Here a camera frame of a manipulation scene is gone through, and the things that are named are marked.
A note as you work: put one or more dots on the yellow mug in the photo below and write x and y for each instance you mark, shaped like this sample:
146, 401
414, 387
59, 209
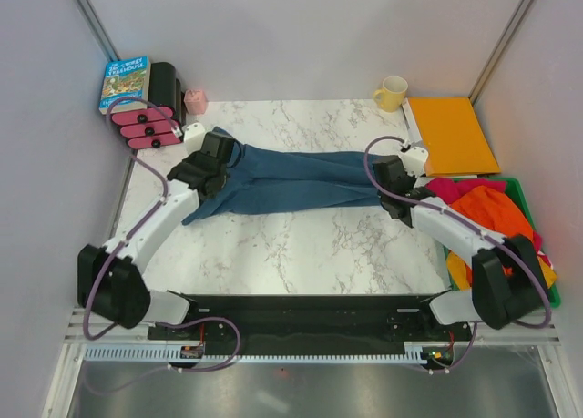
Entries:
391, 93

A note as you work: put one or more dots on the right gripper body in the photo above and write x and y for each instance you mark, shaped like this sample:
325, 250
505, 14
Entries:
383, 199

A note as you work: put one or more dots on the yellow t shirt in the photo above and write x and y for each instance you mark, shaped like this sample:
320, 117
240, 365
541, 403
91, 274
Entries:
461, 274

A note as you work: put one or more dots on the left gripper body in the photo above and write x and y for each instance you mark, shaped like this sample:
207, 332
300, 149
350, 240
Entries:
224, 177

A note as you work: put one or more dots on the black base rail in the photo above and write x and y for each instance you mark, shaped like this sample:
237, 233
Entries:
301, 324

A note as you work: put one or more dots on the blue treehouse book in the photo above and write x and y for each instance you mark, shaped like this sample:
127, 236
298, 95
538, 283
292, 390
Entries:
129, 79

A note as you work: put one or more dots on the orange t shirt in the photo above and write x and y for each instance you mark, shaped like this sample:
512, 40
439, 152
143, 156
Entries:
494, 210

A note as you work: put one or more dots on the black pink organizer rack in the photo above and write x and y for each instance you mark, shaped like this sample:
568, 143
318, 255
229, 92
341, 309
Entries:
146, 127

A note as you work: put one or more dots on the small pink box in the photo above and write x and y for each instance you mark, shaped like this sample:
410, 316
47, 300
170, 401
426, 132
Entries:
196, 102

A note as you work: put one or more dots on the blue t shirt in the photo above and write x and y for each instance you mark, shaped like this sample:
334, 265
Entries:
263, 181

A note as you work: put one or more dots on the white slotted cable duct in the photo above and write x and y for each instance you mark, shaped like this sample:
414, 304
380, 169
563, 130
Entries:
178, 353

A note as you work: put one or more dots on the magenta t shirt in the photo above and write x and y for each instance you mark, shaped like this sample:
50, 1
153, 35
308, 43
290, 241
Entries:
450, 191

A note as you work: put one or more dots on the orange folder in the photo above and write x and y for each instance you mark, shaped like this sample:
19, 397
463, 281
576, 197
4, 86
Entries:
455, 142

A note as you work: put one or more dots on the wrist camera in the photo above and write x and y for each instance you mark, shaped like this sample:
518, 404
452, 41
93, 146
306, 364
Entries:
191, 136
414, 159

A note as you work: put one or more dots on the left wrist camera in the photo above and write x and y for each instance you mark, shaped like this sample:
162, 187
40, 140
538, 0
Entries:
191, 136

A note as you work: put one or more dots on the white board under folder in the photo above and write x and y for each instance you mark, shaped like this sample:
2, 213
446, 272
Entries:
414, 135

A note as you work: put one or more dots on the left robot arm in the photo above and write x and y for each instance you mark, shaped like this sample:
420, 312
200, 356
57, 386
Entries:
109, 277

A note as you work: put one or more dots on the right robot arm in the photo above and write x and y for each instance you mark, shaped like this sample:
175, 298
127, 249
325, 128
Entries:
508, 285

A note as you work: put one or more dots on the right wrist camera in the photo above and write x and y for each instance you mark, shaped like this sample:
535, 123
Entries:
414, 159

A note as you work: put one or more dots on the green plastic bin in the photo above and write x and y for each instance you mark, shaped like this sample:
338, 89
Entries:
515, 192

